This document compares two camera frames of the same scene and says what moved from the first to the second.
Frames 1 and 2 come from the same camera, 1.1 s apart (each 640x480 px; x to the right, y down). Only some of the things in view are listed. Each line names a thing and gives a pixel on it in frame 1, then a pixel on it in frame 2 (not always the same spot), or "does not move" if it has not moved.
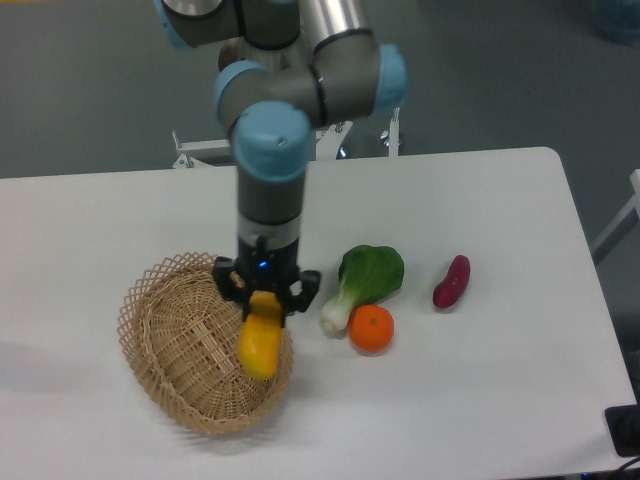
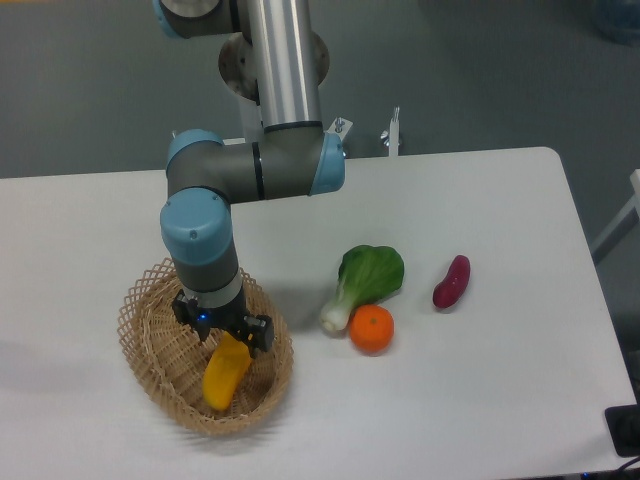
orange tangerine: (371, 328) does not move
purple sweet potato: (454, 284) does not move
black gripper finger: (222, 268) -> (186, 309)
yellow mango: (259, 335) -> (226, 372)
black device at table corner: (623, 423) does not move
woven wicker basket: (179, 327) does not move
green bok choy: (367, 275) does not move
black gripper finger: (301, 302) -> (259, 332)
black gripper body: (269, 270) -> (229, 317)
